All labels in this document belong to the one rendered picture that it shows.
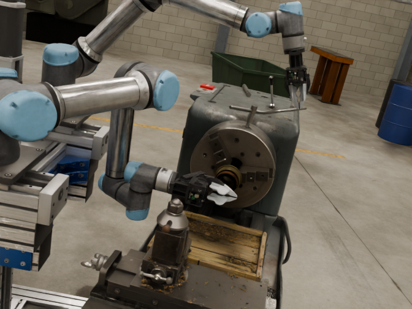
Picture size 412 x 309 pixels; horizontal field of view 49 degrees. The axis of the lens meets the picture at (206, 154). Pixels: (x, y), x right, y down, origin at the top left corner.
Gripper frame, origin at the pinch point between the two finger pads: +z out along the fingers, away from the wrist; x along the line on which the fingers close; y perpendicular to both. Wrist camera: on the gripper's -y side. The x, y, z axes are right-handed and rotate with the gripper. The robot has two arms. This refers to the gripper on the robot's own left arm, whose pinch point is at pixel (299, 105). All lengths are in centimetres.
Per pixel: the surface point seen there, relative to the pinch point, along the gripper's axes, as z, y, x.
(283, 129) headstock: 10.5, -8.5, -6.9
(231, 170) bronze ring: 16.0, 20.5, -23.9
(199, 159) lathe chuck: 14.8, 8.7, -37.5
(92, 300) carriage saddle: 28, 76, -52
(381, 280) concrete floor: 160, -136, 44
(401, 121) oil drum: 159, -588, 145
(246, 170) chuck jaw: 18.9, 13.1, -20.0
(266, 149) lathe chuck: 13.1, 8.5, -12.6
